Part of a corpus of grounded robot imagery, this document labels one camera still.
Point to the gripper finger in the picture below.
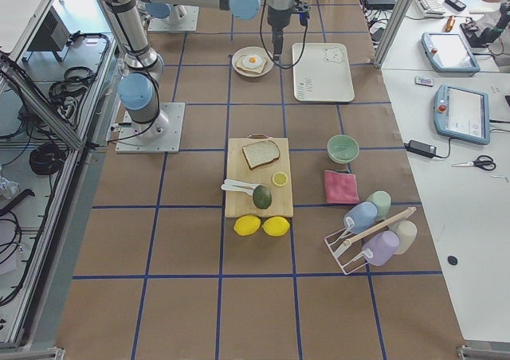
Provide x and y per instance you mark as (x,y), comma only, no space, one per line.
(280,40)
(275,44)

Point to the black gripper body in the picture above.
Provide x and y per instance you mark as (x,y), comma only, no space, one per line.
(277,18)

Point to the round white plate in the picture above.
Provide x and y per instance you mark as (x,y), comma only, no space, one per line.
(250,50)

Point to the bread slice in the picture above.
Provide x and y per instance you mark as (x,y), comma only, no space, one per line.
(260,153)

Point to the fried egg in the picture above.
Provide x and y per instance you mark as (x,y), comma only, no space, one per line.
(252,61)

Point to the bottom toast slice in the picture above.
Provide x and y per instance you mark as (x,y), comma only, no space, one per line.
(240,65)

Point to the white bear tray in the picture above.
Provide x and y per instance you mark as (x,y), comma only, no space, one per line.
(323,74)

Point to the green bowl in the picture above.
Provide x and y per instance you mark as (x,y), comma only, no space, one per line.
(342,149)

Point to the lemon half slice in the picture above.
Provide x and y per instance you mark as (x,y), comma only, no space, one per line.
(280,179)

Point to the white keyboard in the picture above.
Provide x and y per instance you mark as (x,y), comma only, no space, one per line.
(430,8)

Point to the white plastic knife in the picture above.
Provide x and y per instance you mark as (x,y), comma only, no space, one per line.
(237,183)

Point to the white plastic spoon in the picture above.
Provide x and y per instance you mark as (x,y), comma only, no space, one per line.
(227,187)

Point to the green avocado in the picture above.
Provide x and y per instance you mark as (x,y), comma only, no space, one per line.
(262,197)

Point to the pink cloth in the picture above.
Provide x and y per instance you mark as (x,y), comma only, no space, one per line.
(340,188)

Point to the teach pendant far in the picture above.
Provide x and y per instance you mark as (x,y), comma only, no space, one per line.
(449,53)

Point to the teach pendant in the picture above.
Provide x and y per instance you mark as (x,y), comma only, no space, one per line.
(462,113)
(449,53)

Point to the wooden cutting board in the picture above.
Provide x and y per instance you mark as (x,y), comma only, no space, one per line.
(239,204)

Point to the black power adapter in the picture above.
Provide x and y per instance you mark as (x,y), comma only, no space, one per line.
(419,148)

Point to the yellow lemon right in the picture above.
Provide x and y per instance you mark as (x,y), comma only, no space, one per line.
(276,226)

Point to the yellow lemon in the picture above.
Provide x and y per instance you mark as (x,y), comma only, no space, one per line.
(276,226)
(247,225)

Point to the yellow lemon left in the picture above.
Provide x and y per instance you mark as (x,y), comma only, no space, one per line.
(247,225)

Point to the green cup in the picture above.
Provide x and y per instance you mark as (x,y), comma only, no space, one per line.
(382,201)

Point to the teach pendant near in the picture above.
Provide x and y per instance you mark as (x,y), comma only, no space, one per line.
(462,113)

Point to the blue cup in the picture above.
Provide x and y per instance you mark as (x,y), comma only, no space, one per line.
(360,217)

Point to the cream cup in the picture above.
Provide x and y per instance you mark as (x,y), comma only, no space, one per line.
(406,232)

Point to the purple cup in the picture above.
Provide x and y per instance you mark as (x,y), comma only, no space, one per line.
(380,248)

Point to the black scissors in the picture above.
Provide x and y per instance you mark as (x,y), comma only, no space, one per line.
(483,162)

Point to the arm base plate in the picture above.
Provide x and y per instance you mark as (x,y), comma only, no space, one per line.
(163,136)
(167,18)

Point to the aluminium frame post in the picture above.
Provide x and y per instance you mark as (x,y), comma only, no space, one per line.
(390,32)

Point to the white wire cup rack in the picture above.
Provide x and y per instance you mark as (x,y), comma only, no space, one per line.
(346,248)

